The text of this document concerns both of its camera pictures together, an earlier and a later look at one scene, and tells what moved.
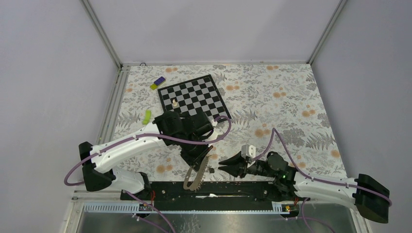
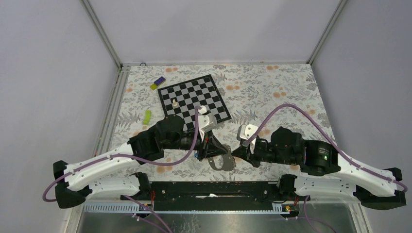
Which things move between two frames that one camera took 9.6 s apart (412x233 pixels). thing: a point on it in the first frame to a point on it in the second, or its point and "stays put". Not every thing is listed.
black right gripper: [239, 166] to [244, 152]
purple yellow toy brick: [158, 82] stays put
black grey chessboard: [191, 97] stays put
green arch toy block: [147, 117] stays put
